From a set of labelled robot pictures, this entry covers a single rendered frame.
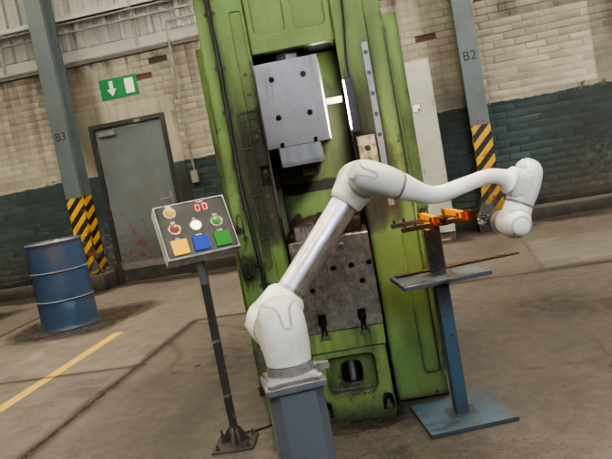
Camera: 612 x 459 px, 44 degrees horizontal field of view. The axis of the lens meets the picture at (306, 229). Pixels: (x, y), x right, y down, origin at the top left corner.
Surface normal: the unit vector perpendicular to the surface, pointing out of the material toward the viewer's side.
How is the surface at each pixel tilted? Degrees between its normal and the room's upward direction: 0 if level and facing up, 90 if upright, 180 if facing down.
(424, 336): 90
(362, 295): 90
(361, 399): 90
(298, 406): 90
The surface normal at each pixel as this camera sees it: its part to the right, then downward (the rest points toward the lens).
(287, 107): -0.05, 0.11
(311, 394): 0.17, 0.07
